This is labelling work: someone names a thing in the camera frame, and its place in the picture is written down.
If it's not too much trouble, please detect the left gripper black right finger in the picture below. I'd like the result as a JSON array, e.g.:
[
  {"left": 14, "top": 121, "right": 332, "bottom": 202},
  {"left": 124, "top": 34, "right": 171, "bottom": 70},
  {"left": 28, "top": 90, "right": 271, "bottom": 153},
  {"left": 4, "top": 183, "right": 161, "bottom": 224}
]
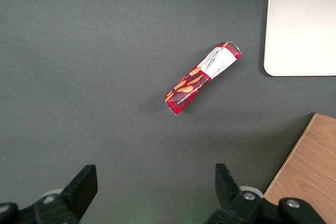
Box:
[{"left": 207, "top": 163, "right": 329, "bottom": 224}]

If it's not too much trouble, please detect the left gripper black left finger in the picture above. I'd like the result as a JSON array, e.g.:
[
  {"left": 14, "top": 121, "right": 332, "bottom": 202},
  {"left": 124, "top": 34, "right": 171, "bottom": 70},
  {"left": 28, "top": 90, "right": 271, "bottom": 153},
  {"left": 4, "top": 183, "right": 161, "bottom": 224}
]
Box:
[{"left": 0, "top": 164, "right": 99, "bottom": 224}]

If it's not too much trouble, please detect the red tartan cookie box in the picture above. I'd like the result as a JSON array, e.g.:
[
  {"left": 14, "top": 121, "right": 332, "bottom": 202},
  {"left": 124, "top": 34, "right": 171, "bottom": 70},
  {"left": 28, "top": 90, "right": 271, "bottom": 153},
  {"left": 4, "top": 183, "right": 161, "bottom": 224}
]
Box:
[{"left": 164, "top": 40, "right": 243, "bottom": 116}]

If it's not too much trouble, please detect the cream plastic tray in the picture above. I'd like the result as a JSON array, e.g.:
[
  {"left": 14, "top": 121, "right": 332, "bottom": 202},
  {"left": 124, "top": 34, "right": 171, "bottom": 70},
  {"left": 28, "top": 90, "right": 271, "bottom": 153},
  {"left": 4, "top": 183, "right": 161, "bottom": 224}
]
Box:
[{"left": 263, "top": 0, "right": 336, "bottom": 77}]

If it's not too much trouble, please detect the wooden two-drawer cabinet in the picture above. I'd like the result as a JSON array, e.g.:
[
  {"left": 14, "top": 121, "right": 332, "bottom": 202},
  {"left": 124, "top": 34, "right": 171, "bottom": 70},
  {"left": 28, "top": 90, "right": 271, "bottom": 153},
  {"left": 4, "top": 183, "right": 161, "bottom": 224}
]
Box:
[{"left": 263, "top": 113, "right": 336, "bottom": 224}]

